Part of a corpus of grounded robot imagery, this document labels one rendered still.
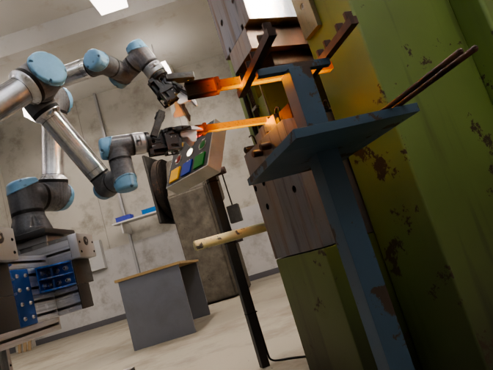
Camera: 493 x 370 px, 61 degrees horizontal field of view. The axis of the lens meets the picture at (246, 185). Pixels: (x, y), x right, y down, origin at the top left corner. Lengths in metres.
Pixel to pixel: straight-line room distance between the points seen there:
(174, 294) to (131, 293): 0.40
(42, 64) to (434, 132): 1.20
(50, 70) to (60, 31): 6.78
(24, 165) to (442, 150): 10.56
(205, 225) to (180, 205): 0.52
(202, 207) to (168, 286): 2.64
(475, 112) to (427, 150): 0.27
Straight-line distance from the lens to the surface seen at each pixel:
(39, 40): 8.31
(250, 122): 1.62
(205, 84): 1.18
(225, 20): 1.91
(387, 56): 1.41
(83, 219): 10.43
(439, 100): 1.46
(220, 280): 6.48
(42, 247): 1.70
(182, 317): 4.05
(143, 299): 4.11
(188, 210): 6.56
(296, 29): 1.85
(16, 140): 11.60
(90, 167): 1.52
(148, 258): 9.82
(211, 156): 1.95
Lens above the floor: 0.51
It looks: 10 degrees up
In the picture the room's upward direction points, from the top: 17 degrees counter-clockwise
